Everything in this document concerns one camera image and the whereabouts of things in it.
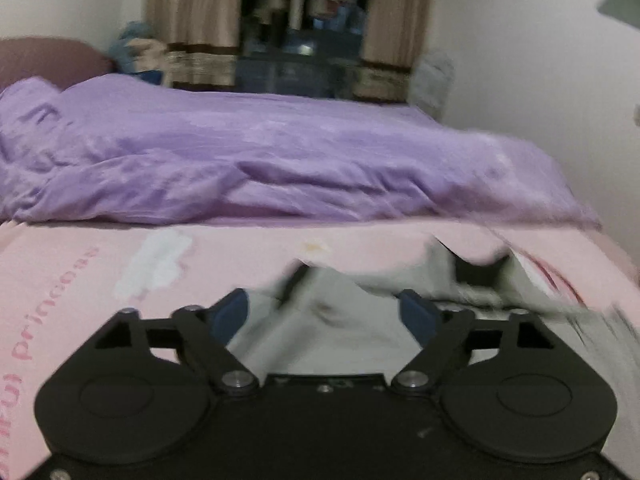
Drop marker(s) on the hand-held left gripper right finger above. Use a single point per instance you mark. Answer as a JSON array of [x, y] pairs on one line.
[[418, 316]]

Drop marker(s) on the blue and white cloth pile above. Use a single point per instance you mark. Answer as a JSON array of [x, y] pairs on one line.
[[135, 52]]

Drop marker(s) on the maroon pillow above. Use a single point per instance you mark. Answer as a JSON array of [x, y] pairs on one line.
[[50, 60]]

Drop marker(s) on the purple duvet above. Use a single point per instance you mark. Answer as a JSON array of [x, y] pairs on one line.
[[250, 160]]

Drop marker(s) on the pink printed bed sheet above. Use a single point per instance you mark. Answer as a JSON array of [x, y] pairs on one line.
[[75, 270]]

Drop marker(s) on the row of hanging clothes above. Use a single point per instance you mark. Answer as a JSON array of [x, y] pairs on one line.
[[295, 2]]

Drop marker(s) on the grey-green jacket with black trim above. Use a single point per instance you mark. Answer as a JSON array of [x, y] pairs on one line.
[[325, 340]]

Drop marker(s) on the balcony glass door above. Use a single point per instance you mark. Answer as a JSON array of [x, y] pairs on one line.
[[300, 70]]

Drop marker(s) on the beige striped curtain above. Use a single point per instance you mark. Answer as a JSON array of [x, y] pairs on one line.
[[192, 15], [395, 20]]

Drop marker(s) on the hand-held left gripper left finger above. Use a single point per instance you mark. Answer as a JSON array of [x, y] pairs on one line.
[[232, 313]]

